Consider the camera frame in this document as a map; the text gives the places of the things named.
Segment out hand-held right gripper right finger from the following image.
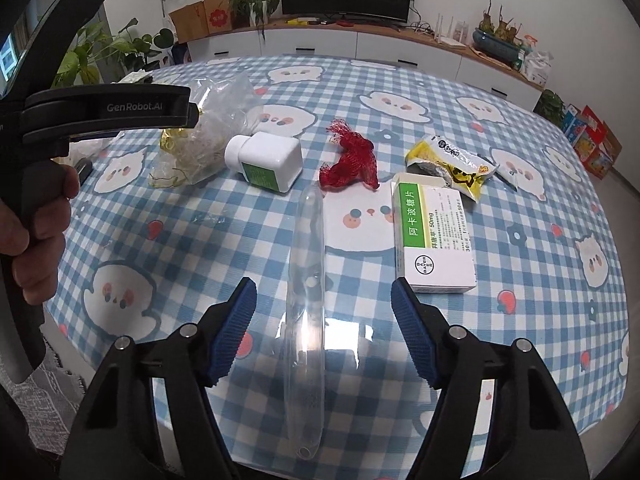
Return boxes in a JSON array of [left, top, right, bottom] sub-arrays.
[[390, 276, 586, 480]]

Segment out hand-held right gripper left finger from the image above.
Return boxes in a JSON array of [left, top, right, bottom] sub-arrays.
[[59, 276, 258, 480]]

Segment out clear plastic tube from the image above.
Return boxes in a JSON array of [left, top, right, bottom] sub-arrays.
[[277, 183, 328, 461]]

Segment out white green medicine box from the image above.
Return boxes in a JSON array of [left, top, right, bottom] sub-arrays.
[[391, 171, 478, 294]]

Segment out clear bag with gold scraps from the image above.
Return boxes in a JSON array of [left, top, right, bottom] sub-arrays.
[[150, 71, 263, 188]]

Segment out yellow snack wrapper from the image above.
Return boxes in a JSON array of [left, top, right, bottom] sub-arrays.
[[404, 135, 501, 203]]

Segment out white bottle green label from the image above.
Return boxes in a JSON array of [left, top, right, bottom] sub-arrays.
[[224, 131, 304, 194]]

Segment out red mesh net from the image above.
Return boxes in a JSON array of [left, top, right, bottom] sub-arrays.
[[319, 118, 379, 191]]

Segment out person's left hand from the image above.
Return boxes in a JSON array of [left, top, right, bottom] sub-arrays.
[[0, 164, 81, 306]]

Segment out green pothos plant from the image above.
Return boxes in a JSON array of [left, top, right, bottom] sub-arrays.
[[55, 19, 173, 91]]

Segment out plain brown cardboard box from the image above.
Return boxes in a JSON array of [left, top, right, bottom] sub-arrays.
[[169, 1, 208, 44]]

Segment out small grey white sachet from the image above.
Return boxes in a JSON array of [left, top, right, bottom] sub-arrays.
[[492, 165, 521, 191]]

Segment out cardboard box red flower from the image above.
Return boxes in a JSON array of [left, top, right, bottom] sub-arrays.
[[202, 0, 235, 36]]

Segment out long-leaf potted plant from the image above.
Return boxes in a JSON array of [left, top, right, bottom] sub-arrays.
[[222, 0, 283, 46]]

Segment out red yellow colourful box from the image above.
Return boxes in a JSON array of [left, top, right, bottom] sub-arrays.
[[572, 106, 623, 181]]

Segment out blue colourful box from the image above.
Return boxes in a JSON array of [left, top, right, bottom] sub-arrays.
[[562, 104, 586, 137]]

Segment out small potted floor plant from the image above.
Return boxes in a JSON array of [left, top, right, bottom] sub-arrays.
[[534, 89, 566, 128]]

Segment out white wood-top cabinet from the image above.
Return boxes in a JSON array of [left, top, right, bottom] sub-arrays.
[[187, 15, 543, 106]]

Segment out white paper bag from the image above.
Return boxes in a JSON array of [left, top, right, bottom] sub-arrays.
[[526, 50, 553, 86]]

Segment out white router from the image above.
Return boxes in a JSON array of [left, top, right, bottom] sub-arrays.
[[435, 12, 468, 50]]

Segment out spray bottle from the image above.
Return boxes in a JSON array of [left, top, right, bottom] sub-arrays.
[[519, 35, 538, 73]]

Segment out blue planter with bonsai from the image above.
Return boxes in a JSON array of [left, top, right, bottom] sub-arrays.
[[471, 2, 526, 66]]

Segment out black cables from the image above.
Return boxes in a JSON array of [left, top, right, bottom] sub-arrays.
[[407, 0, 441, 36]]

